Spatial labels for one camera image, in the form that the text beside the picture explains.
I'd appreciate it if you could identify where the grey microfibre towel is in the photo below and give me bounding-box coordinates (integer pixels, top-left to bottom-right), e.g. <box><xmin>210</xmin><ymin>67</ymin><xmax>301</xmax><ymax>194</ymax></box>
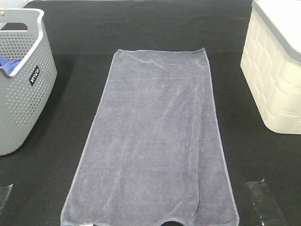
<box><xmin>60</xmin><ymin>48</ymin><xmax>239</xmax><ymax>226</ymax></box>

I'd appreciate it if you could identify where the blue towel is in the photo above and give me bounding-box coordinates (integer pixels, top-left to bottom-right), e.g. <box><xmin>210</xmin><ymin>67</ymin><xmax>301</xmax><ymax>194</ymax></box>
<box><xmin>0</xmin><ymin>56</ymin><xmax>22</xmax><ymax>74</ymax></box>

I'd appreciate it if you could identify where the grey perforated laundry basket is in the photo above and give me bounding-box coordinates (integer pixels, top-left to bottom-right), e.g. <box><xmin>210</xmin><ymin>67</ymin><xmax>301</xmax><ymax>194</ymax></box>
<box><xmin>0</xmin><ymin>8</ymin><xmax>57</xmax><ymax>155</ymax></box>

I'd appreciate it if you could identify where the cream storage box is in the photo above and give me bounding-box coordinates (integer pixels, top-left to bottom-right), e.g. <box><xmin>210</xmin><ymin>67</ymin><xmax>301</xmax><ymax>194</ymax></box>
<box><xmin>240</xmin><ymin>0</ymin><xmax>301</xmax><ymax>134</ymax></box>

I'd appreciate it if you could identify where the right clear tape strip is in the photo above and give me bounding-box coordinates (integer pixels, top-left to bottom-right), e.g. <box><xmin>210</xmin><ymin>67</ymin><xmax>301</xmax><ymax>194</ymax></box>
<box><xmin>244</xmin><ymin>179</ymin><xmax>288</xmax><ymax>226</ymax></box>

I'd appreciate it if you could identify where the clear tape strip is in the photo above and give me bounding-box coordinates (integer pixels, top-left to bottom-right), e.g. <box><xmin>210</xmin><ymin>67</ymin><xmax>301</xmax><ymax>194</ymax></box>
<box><xmin>244</xmin><ymin>179</ymin><xmax>288</xmax><ymax>226</ymax></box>
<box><xmin>0</xmin><ymin>184</ymin><xmax>13</xmax><ymax>214</ymax></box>

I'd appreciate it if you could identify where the left clear tape strip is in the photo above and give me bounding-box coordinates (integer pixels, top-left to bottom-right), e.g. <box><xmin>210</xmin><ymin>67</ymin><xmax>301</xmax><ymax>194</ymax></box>
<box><xmin>0</xmin><ymin>184</ymin><xmax>13</xmax><ymax>214</ymax></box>

